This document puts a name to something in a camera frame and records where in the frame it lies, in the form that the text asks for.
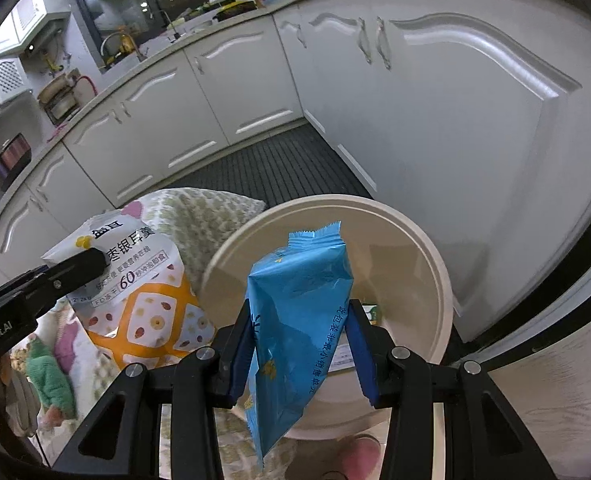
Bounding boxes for apple print blanket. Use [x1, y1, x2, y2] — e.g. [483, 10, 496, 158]
[5, 187, 306, 480]

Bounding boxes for beige round bin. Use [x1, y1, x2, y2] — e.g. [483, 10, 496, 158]
[198, 195, 459, 441]

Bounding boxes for blue snack packet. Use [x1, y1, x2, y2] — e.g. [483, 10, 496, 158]
[245, 221, 361, 471]

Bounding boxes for black yellow pot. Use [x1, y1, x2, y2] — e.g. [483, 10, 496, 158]
[215, 0, 253, 21]

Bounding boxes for dark kitchen window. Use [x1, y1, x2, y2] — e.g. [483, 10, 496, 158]
[72, 0, 241, 68]

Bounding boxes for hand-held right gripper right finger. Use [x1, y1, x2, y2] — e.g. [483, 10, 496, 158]
[345, 299, 559, 480]

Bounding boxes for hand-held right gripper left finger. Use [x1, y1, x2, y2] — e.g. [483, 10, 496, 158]
[52, 300, 256, 480]

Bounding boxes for white kitchen base cabinets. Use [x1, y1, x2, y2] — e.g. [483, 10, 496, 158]
[0, 0, 591, 346]

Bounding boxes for white orange snack bag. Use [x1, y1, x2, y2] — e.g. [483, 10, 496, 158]
[40, 200, 218, 371]

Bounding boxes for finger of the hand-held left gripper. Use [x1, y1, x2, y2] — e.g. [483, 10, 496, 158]
[40, 247, 109, 294]

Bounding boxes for purple metal pot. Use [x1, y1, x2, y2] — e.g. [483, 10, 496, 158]
[0, 132, 33, 186]

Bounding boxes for chrome kitchen faucet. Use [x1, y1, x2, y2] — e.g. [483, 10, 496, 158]
[100, 32, 143, 61]

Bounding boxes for stacked cooking pots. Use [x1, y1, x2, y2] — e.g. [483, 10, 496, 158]
[38, 72, 83, 126]

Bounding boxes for dark ribbed floor mat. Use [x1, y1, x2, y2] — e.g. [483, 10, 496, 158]
[168, 122, 376, 211]

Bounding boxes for white lattice wall cabinets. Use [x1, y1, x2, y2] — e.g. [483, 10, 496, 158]
[0, 55, 28, 126]

